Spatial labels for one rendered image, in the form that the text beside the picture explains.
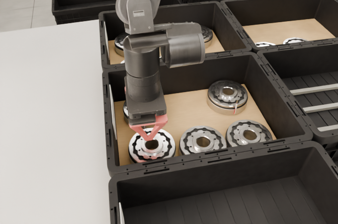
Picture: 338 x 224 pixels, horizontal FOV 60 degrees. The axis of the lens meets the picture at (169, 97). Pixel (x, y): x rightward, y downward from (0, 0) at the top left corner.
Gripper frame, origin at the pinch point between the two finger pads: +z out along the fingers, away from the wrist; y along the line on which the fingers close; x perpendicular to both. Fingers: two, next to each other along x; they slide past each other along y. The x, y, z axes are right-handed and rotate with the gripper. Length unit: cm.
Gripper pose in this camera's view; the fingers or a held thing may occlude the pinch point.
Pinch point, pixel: (146, 125)
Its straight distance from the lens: 59.4
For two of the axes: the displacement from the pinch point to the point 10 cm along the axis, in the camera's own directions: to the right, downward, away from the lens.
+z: -0.1, 7.3, 6.9
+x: -9.8, 1.2, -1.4
